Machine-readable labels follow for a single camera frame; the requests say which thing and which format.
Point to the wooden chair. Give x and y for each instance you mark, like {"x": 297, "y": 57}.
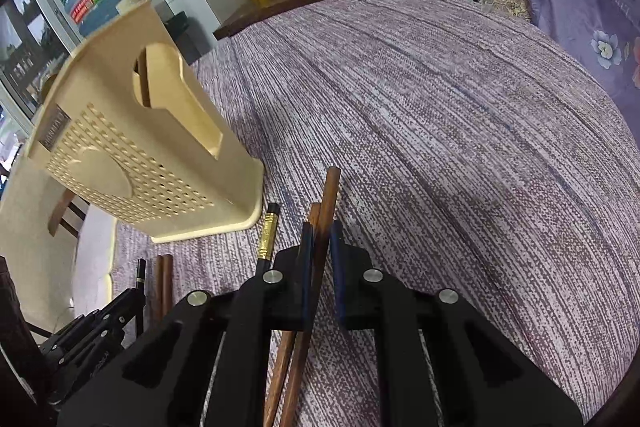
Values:
{"x": 65, "y": 212}

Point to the beige cover cloth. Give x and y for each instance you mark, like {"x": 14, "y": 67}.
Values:
{"x": 30, "y": 227}

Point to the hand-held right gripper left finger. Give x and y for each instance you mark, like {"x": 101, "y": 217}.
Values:
{"x": 306, "y": 267}

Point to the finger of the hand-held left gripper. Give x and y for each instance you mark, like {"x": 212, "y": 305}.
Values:
{"x": 95, "y": 314}
{"x": 95, "y": 352}

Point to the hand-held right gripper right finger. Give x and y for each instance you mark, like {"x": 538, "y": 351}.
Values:
{"x": 337, "y": 277}

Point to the black chopstick with gold band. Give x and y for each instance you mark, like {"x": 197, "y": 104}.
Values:
{"x": 141, "y": 274}
{"x": 266, "y": 237}

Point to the beige perforated utensil holder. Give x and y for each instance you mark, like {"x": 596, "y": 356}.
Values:
{"x": 150, "y": 147}

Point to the glass door cabinet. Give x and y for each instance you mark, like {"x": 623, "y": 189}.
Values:
{"x": 30, "y": 37}

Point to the purple woven tablecloth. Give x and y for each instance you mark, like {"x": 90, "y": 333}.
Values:
{"x": 425, "y": 132}

